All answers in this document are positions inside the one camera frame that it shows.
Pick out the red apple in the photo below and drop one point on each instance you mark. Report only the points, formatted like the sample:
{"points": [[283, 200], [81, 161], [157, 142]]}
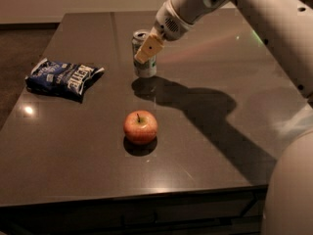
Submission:
{"points": [[140, 127]]}

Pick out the blue kettle chips bag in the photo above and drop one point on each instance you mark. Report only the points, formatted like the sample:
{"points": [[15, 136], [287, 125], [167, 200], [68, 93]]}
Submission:
{"points": [[60, 79]]}

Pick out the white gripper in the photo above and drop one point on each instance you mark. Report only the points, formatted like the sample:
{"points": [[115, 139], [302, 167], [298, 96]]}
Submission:
{"points": [[169, 24]]}

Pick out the dark cabinet drawers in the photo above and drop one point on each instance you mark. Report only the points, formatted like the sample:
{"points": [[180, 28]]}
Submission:
{"points": [[231, 212]]}

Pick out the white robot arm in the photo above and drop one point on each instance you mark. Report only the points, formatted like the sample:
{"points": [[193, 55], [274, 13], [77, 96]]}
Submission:
{"points": [[285, 28]]}

